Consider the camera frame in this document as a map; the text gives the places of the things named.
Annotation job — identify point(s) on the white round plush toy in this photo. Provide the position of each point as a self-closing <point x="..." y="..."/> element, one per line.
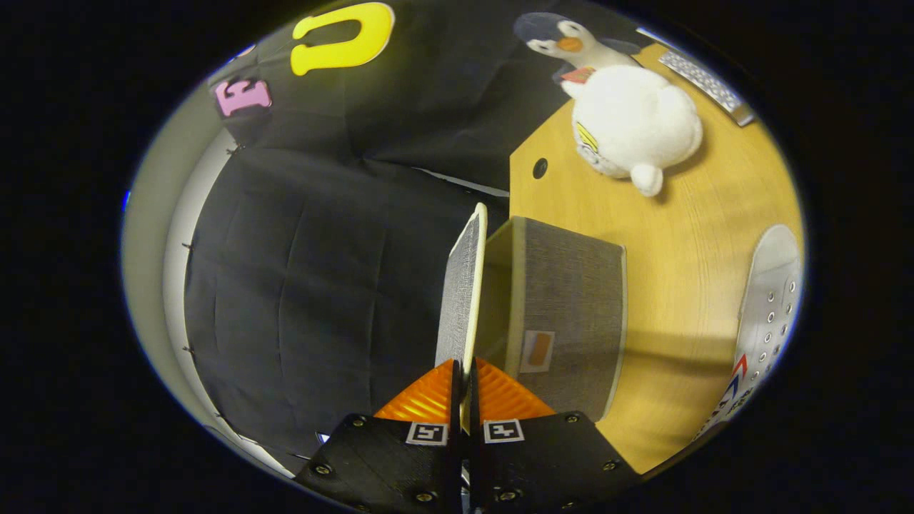
<point x="635" y="121"/>

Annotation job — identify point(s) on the grey patterned notebook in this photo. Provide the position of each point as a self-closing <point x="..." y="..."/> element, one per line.
<point x="703" y="82"/>

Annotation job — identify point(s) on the white striped canvas shoe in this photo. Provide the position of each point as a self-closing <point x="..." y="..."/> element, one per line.
<point x="771" y="300"/>

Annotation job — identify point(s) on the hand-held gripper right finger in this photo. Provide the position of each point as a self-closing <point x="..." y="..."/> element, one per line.
<point x="543" y="464"/>

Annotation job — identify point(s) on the grey fabric storage box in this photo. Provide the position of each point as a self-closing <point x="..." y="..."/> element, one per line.
<point x="571" y="285"/>

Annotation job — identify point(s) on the navy white penguin plush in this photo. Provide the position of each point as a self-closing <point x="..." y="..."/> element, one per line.
<point x="564" y="32"/>

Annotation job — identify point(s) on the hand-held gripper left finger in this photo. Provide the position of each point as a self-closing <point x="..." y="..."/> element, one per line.
<point x="400" y="464"/>

